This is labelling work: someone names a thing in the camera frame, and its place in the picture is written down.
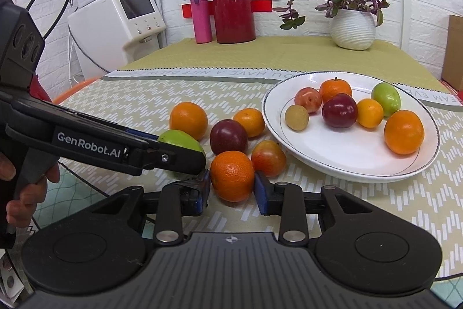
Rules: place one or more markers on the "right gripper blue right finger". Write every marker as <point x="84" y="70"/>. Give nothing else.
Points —
<point x="286" y="201"/>

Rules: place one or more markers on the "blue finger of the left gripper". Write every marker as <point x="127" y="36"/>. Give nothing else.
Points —
<point x="141" y="134"/>

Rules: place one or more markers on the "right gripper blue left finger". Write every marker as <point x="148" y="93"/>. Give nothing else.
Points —
<point x="181" y="198"/>

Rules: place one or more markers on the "green jujube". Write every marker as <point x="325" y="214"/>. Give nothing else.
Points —
<point x="388" y="97"/>
<point x="181" y="153"/>

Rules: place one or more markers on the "red-yellow plum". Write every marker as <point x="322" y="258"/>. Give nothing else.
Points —
<point x="268" y="157"/>

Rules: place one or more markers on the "tangerine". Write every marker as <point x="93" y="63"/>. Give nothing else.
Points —
<point x="232" y="176"/>

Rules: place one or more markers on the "dark red plum back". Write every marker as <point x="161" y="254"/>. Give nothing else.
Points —
<point x="228" y="135"/>

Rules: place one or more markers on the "dark red plum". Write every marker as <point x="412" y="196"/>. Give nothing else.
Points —
<point x="228" y="135"/>
<point x="340" y="112"/>

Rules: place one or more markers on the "brown longan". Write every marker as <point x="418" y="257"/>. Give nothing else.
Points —
<point x="296" y="117"/>

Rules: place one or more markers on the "pink-red plum front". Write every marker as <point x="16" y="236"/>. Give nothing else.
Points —
<point x="309" y="98"/>

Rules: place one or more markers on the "mandarin with stem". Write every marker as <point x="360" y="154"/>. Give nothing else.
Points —
<point x="330" y="88"/>

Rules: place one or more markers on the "yellow-orange small citrus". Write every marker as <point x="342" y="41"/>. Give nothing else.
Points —
<point x="370" y="113"/>

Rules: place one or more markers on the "large orange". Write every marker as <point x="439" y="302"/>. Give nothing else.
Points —
<point x="189" y="118"/>
<point x="404" y="132"/>

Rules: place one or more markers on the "person's left hand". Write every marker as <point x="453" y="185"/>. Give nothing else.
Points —
<point x="20" y="212"/>

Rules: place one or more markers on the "orange plastic stool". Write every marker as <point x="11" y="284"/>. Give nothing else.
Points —
<point x="64" y="95"/>

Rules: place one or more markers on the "small red jug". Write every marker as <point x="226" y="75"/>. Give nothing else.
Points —
<point x="37" y="91"/>

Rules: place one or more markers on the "small orange near plate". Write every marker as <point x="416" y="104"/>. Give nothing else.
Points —
<point x="251" y="120"/>

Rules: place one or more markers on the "white oval plate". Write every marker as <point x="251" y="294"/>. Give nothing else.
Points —
<point x="351" y="126"/>

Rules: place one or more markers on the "white water dispenser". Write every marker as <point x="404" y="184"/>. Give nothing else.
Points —
<point x="109" y="34"/>

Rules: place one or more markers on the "pink thermos bottle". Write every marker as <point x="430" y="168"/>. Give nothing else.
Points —
<point x="201" y="21"/>

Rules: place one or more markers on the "dark red thermos jug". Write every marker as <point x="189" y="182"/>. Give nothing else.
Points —
<point x="234" y="21"/>

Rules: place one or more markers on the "white plant pot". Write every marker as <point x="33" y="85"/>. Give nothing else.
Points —
<point x="353" y="30"/>

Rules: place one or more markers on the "brown cardboard box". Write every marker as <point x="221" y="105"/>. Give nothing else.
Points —
<point x="453" y="60"/>

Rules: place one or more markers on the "purple green trailing plant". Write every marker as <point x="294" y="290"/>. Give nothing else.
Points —
<point x="292" y="19"/>

